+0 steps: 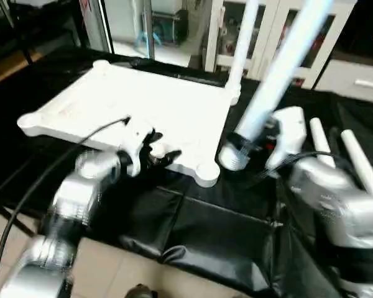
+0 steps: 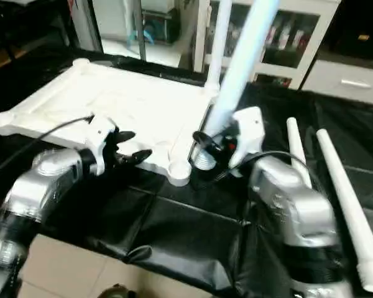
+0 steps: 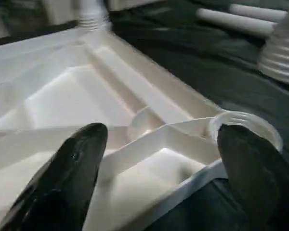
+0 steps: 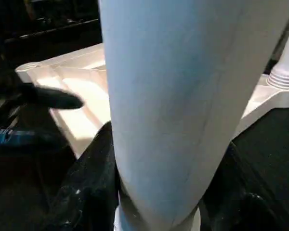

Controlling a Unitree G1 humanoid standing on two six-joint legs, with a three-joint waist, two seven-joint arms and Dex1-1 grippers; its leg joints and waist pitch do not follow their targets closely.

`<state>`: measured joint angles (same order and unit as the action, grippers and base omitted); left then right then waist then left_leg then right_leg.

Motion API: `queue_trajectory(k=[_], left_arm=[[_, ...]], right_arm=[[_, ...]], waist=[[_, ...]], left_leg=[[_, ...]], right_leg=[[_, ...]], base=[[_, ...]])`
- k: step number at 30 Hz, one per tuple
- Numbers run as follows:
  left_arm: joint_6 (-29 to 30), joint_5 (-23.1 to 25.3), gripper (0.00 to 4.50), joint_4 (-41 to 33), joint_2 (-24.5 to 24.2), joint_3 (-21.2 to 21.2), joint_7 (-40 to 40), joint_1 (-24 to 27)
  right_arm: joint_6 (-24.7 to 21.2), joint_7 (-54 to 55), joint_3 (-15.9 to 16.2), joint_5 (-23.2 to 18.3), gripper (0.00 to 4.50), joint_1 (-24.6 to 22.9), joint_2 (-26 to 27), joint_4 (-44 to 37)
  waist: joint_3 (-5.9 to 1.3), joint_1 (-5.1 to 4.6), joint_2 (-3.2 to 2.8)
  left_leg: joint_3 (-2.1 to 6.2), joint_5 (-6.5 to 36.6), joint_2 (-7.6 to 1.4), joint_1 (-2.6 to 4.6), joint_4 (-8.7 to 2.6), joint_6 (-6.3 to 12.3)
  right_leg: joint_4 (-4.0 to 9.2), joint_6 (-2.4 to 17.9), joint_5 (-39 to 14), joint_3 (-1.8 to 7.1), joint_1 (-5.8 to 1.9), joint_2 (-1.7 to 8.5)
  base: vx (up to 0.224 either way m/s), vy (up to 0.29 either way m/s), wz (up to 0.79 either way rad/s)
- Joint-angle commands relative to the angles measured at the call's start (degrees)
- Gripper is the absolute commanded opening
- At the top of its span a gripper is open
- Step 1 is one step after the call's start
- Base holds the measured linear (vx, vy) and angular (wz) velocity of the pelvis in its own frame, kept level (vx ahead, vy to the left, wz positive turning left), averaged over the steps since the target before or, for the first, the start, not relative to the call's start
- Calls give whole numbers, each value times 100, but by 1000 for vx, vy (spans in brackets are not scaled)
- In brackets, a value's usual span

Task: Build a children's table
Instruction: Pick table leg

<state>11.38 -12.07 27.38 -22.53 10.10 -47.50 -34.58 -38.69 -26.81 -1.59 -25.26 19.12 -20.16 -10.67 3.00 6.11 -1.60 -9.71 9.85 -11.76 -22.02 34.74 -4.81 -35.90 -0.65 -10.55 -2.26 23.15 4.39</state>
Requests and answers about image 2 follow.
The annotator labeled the white plastic table leg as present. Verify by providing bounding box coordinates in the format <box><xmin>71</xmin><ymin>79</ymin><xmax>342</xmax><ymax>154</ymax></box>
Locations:
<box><xmin>286</xmin><ymin>116</ymin><xmax>315</xmax><ymax>191</ymax></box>
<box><xmin>191</xmin><ymin>0</ymin><xmax>281</xmax><ymax>172</ymax></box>
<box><xmin>315</xmin><ymin>128</ymin><xmax>373</xmax><ymax>293</ymax></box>
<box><xmin>205</xmin><ymin>0</ymin><xmax>234</xmax><ymax>95</ymax></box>

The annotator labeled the white plastic table top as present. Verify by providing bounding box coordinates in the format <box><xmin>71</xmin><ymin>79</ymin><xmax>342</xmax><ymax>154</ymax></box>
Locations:
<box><xmin>0</xmin><ymin>58</ymin><xmax>222</xmax><ymax>187</ymax></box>

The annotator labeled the black table mat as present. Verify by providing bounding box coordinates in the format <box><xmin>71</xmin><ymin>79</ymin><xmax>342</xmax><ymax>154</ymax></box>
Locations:
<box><xmin>0</xmin><ymin>47</ymin><xmax>373</xmax><ymax>298</ymax></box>

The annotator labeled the white drawer unit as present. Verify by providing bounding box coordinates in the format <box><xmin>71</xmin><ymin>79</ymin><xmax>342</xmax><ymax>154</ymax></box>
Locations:
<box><xmin>301</xmin><ymin>58</ymin><xmax>373</xmax><ymax>107</ymax></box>

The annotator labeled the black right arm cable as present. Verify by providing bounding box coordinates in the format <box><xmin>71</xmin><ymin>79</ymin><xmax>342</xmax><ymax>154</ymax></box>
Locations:
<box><xmin>210</xmin><ymin>150</ymin><xmax>313</xmax><ymax>188</ymax></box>

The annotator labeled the white glass door cabinet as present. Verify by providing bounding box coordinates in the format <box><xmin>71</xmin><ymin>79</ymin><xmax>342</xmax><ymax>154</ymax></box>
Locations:
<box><xmin>196</xmin><ymin>0</ymin><xmax>341</xmax><ymax>89</ymax></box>

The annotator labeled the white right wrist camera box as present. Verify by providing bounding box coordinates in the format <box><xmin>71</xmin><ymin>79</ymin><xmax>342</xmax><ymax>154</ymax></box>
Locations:
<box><xmin>226</xmin><ymin>106</ymin><xmax>265</xmax><ymax>178</ymax></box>

